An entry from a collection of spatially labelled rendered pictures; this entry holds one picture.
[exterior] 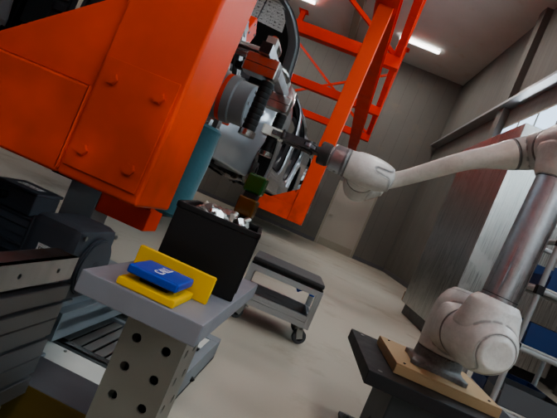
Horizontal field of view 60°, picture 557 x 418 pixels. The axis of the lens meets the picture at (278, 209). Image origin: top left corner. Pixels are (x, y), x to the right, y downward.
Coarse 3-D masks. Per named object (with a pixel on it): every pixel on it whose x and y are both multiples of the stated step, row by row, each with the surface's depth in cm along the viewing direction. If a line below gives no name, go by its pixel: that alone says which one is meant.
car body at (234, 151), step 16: (288, 96) 518; (272, 112) 421; (224, 128) 390; (256, 128) 408; (304, 128) 688; (224, 144) 394; (240, 144) 401; (256, 144) 415; (224, 160) 400; (240, 160) 409; (256, 160) 468; (272, 160) 497; (288, 160) 618; (304, 160) 766; (240, 176) 460; (272, 176) 533; (288, 176) 692; (272, 192) 611
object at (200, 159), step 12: (204, 132) 124; (216, 132) 125; (204, 144) 124; (216, 144) 128; (192, 156) 124; (204, 156) 125; (192, 168) 124; (204, 168) 126; (192, 180) 125; (180, 192) 124; (192, 192) 126
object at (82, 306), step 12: (84, 300) 138; (60, 312) 117; (72, 312) 121; (84, 312) 128; (96, 312) 136; (108, 312) 144; (60, 324) 118; (72, 324) 124; (84, 324) 131; (48, 336) 117; (60, 336) 120
